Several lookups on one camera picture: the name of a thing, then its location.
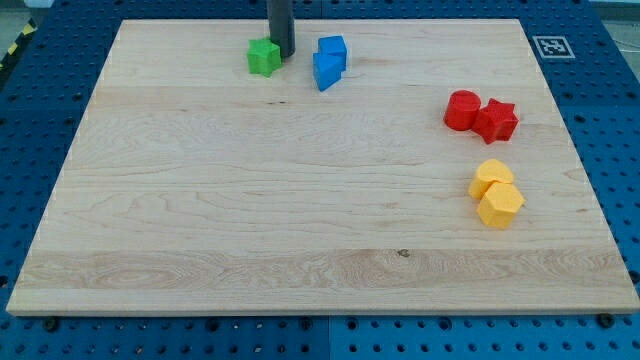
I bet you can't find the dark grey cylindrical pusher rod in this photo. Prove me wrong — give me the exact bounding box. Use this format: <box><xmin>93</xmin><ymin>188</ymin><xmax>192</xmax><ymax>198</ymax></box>
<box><xmin>266</xmin><ymin>0</ymin><xmax>296</xmax><ymax>58</ymax></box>

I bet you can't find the wooden board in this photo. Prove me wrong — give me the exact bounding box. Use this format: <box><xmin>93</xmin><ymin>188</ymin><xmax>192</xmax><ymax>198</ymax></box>
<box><xmin>7</xmin><ymin>19</ymin><xmax>639</xmax><ymax>317</ymax></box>

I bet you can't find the green star block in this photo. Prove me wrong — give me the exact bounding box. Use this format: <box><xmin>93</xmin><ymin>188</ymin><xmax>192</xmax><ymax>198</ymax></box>
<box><xmin>246</xmin><ymin>37</ymin><xmax>282</xmax><ymax>77</ymax></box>

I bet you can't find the blue cube block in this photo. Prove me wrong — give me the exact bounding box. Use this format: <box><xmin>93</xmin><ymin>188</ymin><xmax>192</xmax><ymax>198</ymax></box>
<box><xmin>318</xmin><ymin>35</ymin><xmax>348</xmax><ymax>71</ymax></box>

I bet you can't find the blue wedge block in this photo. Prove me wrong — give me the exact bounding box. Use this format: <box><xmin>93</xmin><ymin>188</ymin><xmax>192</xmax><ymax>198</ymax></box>
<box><xmin>313</xmin><ymin>53</ymin><xmax>342</xmax><ymax>92</ymax></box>

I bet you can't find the red cylinder block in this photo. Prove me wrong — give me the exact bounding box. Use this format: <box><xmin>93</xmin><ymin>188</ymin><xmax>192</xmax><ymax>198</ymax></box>
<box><xmin>443</xmin><ymin>90</ymin><xmax>481</xmax><ymax>131</ymax></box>

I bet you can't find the red star block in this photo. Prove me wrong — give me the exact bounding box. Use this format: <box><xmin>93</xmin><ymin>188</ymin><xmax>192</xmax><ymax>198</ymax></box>
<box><xmin>471</xmin><ymin>98</ymin><xmax>519</xmax><ymax>144</ymax></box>

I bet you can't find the yellow black hazard tape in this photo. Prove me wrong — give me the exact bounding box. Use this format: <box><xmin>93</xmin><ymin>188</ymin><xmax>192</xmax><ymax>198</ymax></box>
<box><xmin>1</xmin><ymin>18</ymin><xmax>38</xmax><ymax>72</ymax></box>

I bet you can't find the yellow heart block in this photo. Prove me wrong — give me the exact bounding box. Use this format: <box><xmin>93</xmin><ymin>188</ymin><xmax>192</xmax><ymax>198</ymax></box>
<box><xmin>468</xmin><ymin>159</ymin><xmax>515</xmax><ymax>199</ymax></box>

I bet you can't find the white fiducial marker tag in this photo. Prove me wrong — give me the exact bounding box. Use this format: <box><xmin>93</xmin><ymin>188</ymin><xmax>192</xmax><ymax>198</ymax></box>
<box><xmin>532</xmin><ymin>35</ymin><xmax>575</xmax><ymax>59</ymax></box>

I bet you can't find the yellow pentagon block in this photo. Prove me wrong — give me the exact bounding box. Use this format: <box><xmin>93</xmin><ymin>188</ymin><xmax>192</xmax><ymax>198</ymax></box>
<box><xmin>476</xmin><ymin>182</ymin><xmax>525</xmax><ymax>229</ymax></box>

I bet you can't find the black bolt left front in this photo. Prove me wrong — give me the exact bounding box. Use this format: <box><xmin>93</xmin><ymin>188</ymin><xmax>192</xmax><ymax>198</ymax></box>
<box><xmin>42</xmin><ymin>317</ymin><xmax>60</xmax><ymax>333</ymax></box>

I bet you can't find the black bolt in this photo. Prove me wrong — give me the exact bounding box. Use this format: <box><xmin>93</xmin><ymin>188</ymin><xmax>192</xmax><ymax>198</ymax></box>
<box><xmin>42</xmin><ymin>317</ymin><xmax>60</xmax><ymax>333</ymax></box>
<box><xmin>596</xmin><ymin>313</ymin><xmax>616</xmax><ymax>329</ymax></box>

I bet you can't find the black bolt right front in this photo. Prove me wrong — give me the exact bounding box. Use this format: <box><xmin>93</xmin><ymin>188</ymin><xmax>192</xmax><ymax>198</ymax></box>
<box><xmin>596</xmin><ymin>313</ymin><xmax>616</xmax><ymax>329</ymax></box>

